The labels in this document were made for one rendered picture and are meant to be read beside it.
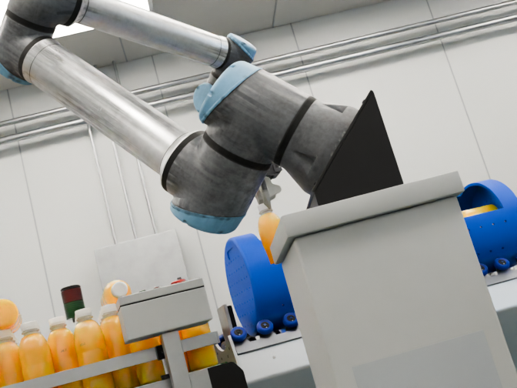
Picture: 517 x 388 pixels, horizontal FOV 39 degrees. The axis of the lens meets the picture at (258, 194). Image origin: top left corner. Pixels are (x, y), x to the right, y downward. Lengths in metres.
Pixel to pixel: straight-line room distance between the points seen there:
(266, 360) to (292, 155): 0.73
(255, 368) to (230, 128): 0.76
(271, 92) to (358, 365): 0.53
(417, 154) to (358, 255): 4.67
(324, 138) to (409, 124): 4.62
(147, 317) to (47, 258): 4.01
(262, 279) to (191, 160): 0.59
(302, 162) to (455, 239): 0.31
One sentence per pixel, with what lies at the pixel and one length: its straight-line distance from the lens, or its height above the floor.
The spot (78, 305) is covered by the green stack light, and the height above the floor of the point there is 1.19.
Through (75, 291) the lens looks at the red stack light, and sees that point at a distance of 2.39.
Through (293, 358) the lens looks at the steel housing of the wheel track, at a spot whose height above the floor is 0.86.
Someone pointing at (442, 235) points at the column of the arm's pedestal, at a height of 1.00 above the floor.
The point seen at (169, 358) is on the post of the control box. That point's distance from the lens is 1.73.
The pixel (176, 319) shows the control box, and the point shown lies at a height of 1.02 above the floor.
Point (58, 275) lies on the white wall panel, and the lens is 5.65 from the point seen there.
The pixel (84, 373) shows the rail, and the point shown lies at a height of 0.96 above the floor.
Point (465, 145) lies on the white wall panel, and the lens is 6.04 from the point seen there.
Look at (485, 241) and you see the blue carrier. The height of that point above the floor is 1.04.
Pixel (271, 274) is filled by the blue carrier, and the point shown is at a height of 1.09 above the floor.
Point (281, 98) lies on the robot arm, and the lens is 1.40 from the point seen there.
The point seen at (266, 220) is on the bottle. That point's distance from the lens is 2.07.
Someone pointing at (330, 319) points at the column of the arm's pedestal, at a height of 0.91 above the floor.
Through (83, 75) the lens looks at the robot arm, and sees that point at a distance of 1.67.
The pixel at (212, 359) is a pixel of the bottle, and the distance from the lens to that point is 1.87.
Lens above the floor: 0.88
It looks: 12 degrees up
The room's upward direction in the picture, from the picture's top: 16 degrees counter-clockwise
